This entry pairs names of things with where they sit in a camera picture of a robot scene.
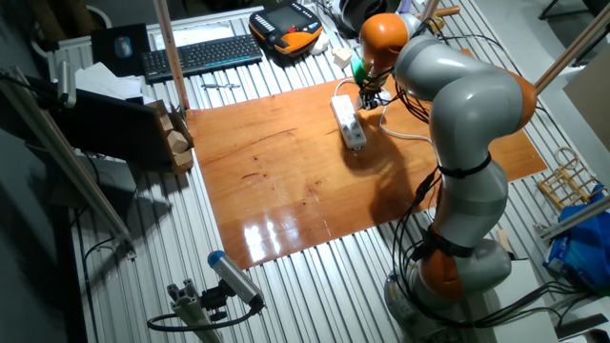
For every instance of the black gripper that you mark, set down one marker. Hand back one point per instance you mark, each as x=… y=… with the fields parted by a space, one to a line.
x=371 y=89

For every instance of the white bulb holder with bulb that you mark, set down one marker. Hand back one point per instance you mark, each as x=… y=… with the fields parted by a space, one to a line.
x=383 y=97

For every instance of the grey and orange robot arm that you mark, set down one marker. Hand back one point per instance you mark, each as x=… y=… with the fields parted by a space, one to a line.
x=472 y=109

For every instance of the white power strip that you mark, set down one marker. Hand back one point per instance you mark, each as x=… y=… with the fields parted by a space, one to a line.
x=349 y=124

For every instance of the white house-shaped block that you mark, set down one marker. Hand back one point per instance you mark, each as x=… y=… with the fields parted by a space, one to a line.
x=342 y=57

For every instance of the white egg-shaped object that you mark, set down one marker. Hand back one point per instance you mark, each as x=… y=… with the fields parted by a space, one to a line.
x=319 y=44

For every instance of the black connector with blue light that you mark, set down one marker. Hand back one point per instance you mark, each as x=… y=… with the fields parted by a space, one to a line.
x=423 y=188

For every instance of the orange and black teach pendant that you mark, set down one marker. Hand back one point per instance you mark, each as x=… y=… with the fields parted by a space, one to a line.
x=286 y=26

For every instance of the glossy wooden board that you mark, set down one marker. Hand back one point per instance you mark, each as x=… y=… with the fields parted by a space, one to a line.
x=276 y=190

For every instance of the small metal pen tool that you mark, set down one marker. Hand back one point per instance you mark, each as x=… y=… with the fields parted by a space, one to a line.
x=219 y=86

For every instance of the black keyboard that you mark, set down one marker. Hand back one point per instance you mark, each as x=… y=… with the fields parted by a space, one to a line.
x=200 y=57

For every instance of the cardboard box of wooden blocks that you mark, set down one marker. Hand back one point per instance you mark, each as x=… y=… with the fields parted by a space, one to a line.
x=178 y=142

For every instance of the wooden upright pole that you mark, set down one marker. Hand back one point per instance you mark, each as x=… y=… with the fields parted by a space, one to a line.
x=170 y=52

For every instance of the thin support pole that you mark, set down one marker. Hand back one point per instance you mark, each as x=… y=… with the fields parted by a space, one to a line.
x=572 y=47

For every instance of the wooden peg rack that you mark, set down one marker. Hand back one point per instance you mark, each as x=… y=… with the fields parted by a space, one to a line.
x=567 y=183

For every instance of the tan cardboard panel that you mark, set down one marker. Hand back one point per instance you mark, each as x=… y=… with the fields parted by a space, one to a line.
x=591 y=95

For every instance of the short aluminium bar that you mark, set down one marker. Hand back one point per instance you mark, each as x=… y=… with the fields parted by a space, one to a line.
x=576 y=216

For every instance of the dark computer mouse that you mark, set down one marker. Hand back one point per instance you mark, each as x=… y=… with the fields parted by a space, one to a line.
x=123 y=46

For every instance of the blue bag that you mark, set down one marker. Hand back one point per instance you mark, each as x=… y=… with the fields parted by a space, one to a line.
x=581 y=248

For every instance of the white paper stack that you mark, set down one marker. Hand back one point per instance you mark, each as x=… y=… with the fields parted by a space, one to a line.
x=105 y=81

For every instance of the black flat panel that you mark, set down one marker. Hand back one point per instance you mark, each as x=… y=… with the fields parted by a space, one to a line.
x=105 y=128

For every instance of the black mouse pad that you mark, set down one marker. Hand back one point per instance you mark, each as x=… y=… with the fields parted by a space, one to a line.
x=102 y=57

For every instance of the silver camera with blue end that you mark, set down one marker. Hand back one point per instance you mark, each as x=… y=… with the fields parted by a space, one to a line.
x=236 y=278

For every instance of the aluminium profile camera mount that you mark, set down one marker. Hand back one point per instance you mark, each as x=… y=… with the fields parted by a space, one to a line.
x=190 y=309

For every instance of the long aluminium frame bar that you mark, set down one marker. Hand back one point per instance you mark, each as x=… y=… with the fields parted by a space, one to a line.
x=71 y=167

